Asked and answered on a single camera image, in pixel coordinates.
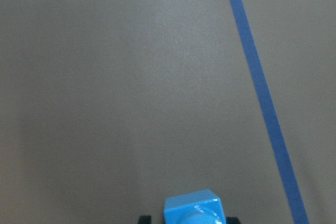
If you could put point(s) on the small blue block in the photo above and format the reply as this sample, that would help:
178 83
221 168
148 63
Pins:
201 206

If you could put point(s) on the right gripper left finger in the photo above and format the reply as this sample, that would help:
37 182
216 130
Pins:
145 219

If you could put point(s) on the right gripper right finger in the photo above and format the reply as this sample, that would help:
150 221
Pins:
232 220

